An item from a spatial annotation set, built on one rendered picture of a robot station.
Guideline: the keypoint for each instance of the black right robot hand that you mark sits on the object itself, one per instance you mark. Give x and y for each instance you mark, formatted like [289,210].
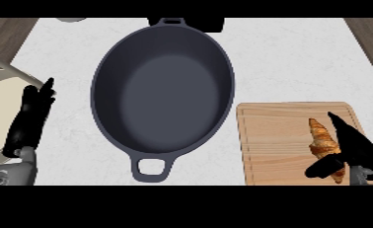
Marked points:
[347,146]

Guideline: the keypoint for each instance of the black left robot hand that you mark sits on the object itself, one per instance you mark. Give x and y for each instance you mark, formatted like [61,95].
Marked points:
[29,120]

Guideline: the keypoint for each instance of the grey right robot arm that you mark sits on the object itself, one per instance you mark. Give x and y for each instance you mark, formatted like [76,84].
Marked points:
[360,175]

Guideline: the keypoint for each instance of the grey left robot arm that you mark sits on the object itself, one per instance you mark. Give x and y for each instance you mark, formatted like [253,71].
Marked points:
[20,169]

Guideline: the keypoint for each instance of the golden brown croissant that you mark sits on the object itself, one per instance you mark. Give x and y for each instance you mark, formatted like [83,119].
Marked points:
[322,139]

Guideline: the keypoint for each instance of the wooden cutting board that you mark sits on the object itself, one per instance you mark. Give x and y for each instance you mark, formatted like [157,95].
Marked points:
[276,139]

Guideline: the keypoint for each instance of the dark grey oval pot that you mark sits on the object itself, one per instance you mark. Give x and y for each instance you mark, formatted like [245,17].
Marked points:
[170,100]

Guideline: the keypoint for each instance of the grey round object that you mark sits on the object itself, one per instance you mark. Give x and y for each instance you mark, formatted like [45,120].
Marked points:
[70,19]

